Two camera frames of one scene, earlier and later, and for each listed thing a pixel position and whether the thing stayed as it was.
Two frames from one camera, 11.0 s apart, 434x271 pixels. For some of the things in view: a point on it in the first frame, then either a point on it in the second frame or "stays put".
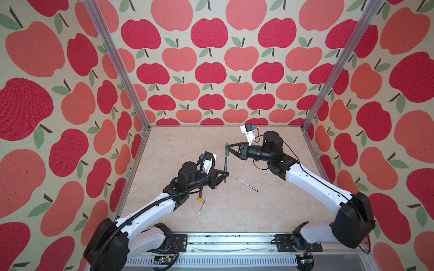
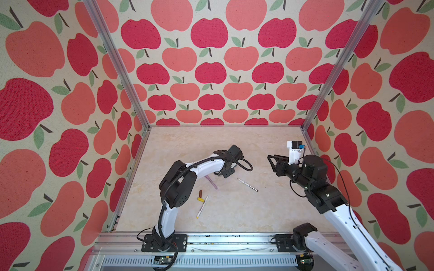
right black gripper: x=244 y=147 -> x=282 y=166
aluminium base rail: x=247 y=252 stays put
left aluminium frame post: x=102 y=30 stays put
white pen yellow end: x=197 y=217 stays put
